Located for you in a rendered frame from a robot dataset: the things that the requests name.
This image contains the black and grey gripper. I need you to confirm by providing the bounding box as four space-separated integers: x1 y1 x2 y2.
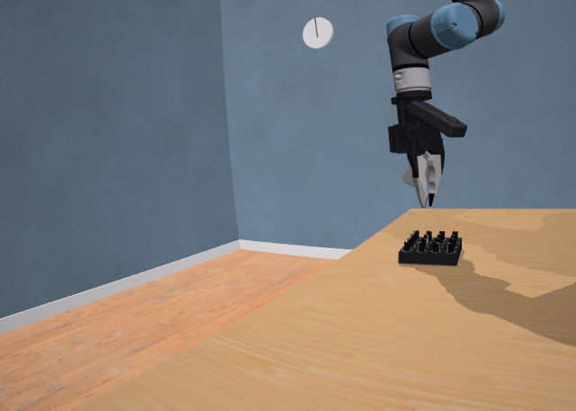
388 90 445 208

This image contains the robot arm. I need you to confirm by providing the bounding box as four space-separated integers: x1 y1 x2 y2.
386 0 505 138

